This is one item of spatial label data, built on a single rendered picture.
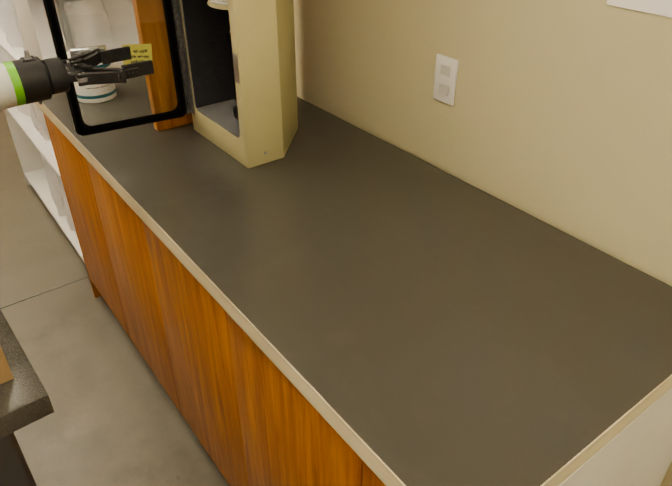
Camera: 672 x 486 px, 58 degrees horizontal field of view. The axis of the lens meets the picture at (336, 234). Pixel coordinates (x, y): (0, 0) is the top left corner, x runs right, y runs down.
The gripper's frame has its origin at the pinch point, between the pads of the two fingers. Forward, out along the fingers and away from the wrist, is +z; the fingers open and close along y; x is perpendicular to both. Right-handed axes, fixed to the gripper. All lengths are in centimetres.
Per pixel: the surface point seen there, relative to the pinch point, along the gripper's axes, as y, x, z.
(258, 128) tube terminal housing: -14.2, 18.3, 23.1
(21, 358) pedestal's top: -52, 28, -45
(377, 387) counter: -92, 29, -3
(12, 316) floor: 94, 122, -39
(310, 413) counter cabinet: -81, 41, -8
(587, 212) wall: -84, 24, 62
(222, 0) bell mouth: -3.6, -11.1, 21.9
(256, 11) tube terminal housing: -14.2, -10.1, 24.9
